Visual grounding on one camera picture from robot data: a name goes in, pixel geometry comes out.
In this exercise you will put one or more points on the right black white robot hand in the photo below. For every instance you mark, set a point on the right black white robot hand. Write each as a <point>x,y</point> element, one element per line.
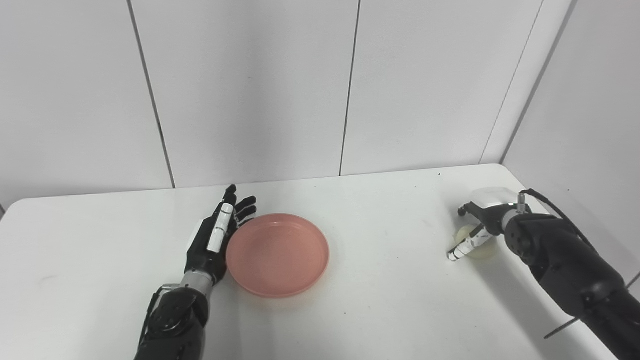
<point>482,220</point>

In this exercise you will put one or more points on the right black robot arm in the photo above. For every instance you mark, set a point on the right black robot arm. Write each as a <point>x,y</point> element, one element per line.
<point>575,270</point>

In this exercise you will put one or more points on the pink round plate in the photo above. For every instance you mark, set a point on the pink round plate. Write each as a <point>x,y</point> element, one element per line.
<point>277,255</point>

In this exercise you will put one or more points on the white steamed bun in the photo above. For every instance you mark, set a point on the white steamed bun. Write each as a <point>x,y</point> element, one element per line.
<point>487,249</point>

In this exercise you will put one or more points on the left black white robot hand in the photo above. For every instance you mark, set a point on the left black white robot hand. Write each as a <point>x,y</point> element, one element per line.
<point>212,240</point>

